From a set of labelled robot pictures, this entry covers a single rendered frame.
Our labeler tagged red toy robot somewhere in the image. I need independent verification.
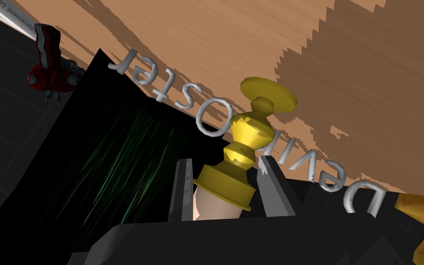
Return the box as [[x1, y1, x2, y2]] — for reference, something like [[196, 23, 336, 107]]
[[26, 23, 88, 106]]

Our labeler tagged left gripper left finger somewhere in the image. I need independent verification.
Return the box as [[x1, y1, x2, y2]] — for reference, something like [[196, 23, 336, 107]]
[[167, 158, 195, 223]]

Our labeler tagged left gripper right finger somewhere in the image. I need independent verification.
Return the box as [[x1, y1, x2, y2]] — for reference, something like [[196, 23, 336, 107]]
[[256, 155, 297, 218]]

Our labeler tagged yellow candlestick with pale candle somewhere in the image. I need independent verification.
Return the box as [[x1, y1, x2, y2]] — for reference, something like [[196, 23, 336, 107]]
[[192, 76, 298, 221]]

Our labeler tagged white book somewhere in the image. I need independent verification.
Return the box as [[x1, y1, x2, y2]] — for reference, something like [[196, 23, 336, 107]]
[[0, 0, 38, 41]]

